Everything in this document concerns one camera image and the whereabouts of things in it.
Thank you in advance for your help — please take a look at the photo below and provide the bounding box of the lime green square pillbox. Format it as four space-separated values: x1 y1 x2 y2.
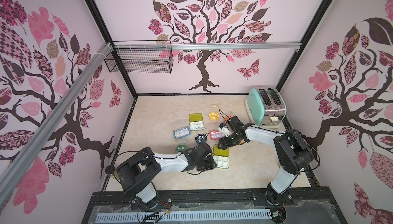
213 145 230 169

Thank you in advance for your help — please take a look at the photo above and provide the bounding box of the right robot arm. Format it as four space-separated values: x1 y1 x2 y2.
218 116 314 206

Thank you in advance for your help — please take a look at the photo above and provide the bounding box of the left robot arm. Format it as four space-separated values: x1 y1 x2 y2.
116 144 217 208

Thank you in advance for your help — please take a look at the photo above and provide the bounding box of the navy round pillbox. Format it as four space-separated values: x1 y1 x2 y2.
195 133 208 144

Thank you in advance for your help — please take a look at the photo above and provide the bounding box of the green round pillbox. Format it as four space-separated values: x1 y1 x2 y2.
176 144 187 153

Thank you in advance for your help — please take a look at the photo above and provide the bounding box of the pink rectangular pillbox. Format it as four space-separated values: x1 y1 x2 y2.
209 123 225 141

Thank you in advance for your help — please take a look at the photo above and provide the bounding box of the teal rectangular pillbox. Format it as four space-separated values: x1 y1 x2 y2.
171 121 191 140

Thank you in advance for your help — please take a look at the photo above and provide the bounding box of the yellow round pillbox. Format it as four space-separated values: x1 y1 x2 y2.
208 111 220 121

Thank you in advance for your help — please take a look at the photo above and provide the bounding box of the lime green open pillbox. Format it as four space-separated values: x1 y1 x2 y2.
188 113 205 131

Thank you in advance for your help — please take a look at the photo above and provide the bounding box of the mint green toaster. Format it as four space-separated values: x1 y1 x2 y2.
245 86 287 129

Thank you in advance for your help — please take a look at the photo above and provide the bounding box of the white cable duct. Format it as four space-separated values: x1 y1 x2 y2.
93 209 272 224

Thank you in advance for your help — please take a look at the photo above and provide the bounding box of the black wire basket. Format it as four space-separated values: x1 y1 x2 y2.
104 40 174 74

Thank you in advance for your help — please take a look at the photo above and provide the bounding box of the aluminium rail bar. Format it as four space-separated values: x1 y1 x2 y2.
114 42 302 51

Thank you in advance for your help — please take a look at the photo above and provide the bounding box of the left aluminium rail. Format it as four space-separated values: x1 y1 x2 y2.
1 43 113 206

